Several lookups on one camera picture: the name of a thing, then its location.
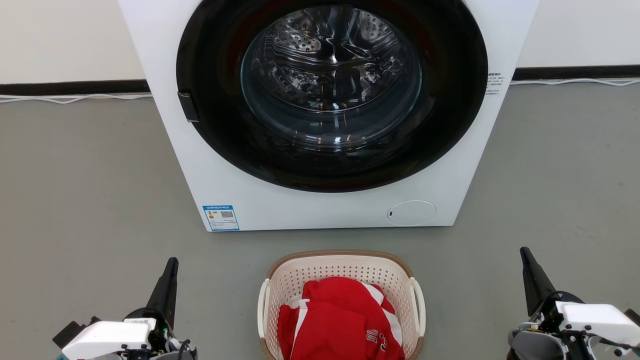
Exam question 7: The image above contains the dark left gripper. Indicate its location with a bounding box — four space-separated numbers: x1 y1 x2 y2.
124 257 179 351

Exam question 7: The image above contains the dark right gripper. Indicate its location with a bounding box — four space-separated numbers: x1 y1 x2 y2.
520 246 564 334

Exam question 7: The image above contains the cream perforated laundry basket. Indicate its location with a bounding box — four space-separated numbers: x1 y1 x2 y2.
257 250 427 360

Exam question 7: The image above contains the blue energy label sticker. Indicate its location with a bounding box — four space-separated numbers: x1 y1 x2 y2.
202 205 240 232

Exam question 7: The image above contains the round white filter cover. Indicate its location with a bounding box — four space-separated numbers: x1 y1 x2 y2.
387 200 437 227

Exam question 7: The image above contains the round black glass washer door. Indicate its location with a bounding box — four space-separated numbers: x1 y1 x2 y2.
176 0 489 193

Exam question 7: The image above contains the white front-load washing machine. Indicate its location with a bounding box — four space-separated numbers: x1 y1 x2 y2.
117 0 541 232

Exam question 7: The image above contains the red and white garment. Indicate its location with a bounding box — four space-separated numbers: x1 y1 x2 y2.
277 276 406 360

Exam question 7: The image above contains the black washer door handle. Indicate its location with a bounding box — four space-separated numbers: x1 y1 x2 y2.
177 91 200 123

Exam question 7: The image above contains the white floor cable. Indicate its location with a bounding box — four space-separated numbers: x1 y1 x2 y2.
0 92 153 105
510 77 640 87

